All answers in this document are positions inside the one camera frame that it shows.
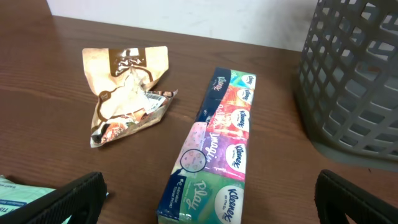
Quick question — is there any colourful Kleenex tissue multipack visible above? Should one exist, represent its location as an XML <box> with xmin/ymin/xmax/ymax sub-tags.
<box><xmin>156</xmin><ymin>68</ymin><xmax>256</xmax><ymax>224</ymax></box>

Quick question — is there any grey plastic basket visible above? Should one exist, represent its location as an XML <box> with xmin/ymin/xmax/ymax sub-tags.
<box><xmin>294</xmin><ymin>0</ymin><xmax>397</xmax><ymax>172</ymax></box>

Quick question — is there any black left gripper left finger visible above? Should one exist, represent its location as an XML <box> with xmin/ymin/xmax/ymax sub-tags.
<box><xmin>1</xmin><ymin>172</ymin><xmax>108</xmax><ymax>223</ymax></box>

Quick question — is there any light blue wipes packet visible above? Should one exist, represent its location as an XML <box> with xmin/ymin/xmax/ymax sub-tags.
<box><xmin>0</xmin><ymin>175</ymin><xmax>54</xmax><ymax>216</ymax></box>

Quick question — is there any crumpled beige snack bag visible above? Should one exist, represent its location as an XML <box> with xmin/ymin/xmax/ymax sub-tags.
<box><xmin>82</xmin><ymin>46</ymin><xmax>177</xmax><ymax>147</ymax></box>

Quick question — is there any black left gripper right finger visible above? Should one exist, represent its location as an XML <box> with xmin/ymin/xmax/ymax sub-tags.
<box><xmin>315</xmin><ymin>169</ymin><xmax>397</xmax><ymax>224</ymax></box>

